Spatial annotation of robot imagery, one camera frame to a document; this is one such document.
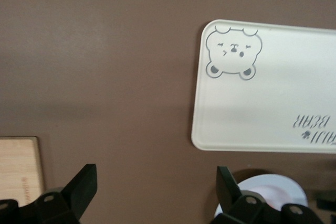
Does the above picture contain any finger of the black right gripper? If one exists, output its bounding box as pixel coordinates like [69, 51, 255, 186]
[316, 191, 336, 209]

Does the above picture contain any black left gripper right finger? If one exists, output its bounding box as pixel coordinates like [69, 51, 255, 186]
[214, 165, 325, 224]

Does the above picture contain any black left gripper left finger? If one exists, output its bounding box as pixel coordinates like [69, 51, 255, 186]
[0, 163, 98, 224]

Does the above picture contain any white round plate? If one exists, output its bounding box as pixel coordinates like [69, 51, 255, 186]
[214, 173, 309, 220]

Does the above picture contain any wooden cutting board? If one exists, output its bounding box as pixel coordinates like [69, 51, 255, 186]
[0, 136, 44, 207]

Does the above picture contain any cream bear print tray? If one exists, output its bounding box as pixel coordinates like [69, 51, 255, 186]
[191, 19, 336, 154]

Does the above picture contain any brown table cover mat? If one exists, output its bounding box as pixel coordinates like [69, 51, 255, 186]
[0, 0, 336, 224]

